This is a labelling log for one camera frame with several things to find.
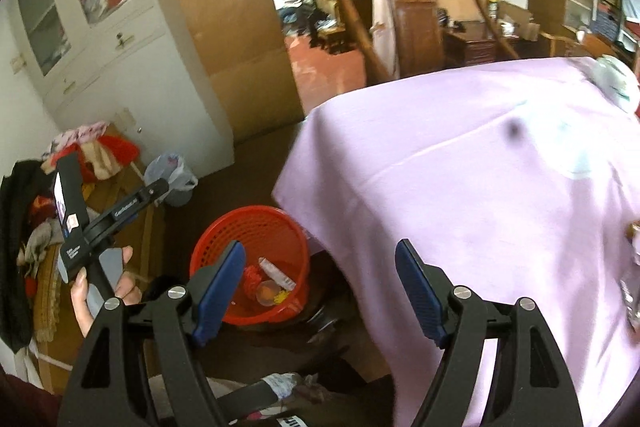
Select person's left hand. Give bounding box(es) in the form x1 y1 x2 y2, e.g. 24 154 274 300
70 268 142 337

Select pile of clothes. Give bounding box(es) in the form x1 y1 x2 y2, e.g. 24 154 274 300
1 122 141 352

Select orange plastic waste basket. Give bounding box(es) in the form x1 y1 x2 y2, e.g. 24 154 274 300
190 205 310 327

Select white plastic bag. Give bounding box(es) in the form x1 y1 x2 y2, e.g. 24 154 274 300
143 153 198 207

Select lilac tablecloth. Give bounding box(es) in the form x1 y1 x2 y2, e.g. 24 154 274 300
273 57 639 426

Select white glass-door cabinet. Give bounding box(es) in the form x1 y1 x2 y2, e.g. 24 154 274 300
8 0 234 176

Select small dark wooden table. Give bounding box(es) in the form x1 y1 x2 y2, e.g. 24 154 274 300
442 20 498 68

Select wooden armchair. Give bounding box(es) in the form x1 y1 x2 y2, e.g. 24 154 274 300
337 0 518 86

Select white ceramic lidded jar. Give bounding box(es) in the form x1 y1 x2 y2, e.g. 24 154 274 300
572 54 639 115

